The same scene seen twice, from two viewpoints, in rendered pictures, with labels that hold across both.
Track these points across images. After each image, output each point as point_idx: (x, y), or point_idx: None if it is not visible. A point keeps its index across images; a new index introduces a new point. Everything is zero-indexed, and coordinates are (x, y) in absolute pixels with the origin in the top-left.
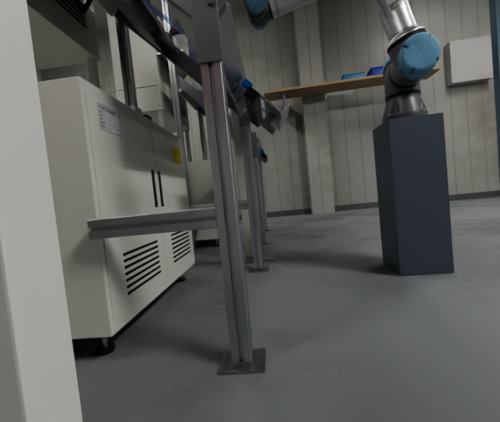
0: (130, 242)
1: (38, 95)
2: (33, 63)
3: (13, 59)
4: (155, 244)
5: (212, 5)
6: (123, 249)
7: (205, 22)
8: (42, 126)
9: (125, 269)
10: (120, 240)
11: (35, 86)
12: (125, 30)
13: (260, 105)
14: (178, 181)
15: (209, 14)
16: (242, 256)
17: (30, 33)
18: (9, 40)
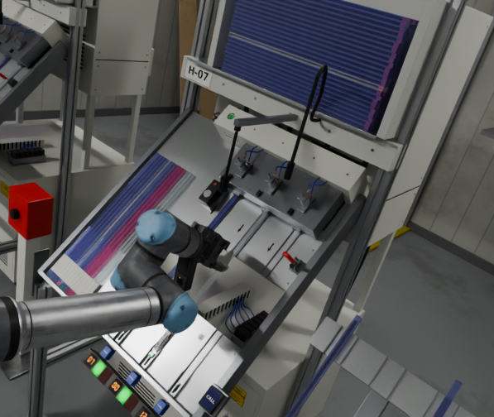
0: (127, 363)
1: (23, 272)
2: (24, 266)
3: (21, 265)
4: (151, 395)
5: (35, 270)
6: (121, 360)
7: (40, 275)
8: (23, 278)
9: (118, 368)
10: (120, 354)
11: (23, 270)
12: (355, 228)
13: (104, 385)
14: (223, 410)
15: (37, 273)
16: (32, 384)
17: (24, 261)
18: (21, 261)
